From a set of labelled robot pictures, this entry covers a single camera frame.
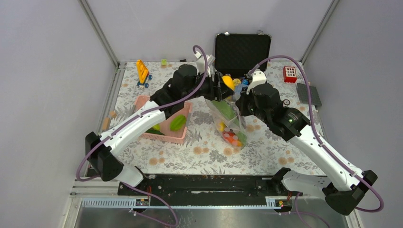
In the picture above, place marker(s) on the yellow lemon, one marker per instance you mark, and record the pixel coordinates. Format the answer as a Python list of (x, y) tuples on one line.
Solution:
[(221, 126)]

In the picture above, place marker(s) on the green cucumber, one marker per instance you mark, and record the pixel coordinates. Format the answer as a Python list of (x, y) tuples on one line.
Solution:
[(153, 131)]

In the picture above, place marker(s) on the pink plastic basket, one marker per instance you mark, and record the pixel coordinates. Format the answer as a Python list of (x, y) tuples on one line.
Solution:
[(170, 136)]

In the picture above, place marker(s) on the yellow toy cart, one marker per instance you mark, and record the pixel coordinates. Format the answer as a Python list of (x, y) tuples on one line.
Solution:
[(144, 75)]

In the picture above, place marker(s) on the floral table mat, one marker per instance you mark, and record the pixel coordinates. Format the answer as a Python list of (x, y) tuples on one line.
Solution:
[(204, 151)]

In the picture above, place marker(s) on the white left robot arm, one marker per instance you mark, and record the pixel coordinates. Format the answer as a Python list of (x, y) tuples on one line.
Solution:
[(102, 150)]

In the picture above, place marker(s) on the black poker chip case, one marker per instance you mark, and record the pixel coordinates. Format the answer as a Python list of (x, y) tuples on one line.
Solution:
[(239, 55)]

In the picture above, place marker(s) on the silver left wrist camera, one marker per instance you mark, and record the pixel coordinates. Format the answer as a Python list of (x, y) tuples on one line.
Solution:
[(202, 65)]

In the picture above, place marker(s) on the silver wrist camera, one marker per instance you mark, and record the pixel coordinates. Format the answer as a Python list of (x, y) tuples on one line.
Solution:
[(202, 65), (258, 78)]

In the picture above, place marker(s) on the clear zip top bag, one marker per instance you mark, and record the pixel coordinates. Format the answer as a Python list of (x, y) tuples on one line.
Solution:
[(228, 122)]

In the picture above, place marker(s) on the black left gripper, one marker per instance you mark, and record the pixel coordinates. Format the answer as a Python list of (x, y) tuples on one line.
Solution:
[(218, 90)]

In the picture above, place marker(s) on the orange fruit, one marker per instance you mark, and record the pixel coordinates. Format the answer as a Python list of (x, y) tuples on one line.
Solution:
[(229, 82)]

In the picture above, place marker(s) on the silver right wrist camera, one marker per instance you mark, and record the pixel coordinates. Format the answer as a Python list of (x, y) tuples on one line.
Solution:
[(258, 78)]

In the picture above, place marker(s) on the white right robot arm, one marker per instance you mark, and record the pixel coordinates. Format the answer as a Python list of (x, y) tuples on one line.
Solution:
[(344, 186)]

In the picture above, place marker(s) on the wooden block pile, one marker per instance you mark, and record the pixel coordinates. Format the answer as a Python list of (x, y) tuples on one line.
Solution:
[(107, 121)]

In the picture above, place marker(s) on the green star fruit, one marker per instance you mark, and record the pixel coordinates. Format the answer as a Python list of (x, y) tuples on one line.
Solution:
[(178, 122)]

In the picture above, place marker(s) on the red orange mango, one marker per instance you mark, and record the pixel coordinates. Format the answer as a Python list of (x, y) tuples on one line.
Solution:
[(232, 139)]

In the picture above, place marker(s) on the red grid toy block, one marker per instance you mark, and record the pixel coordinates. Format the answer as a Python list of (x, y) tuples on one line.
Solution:
[(289, 74)]

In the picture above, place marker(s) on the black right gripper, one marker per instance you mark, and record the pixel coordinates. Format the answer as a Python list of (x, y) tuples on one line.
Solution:
[(243, 100)]

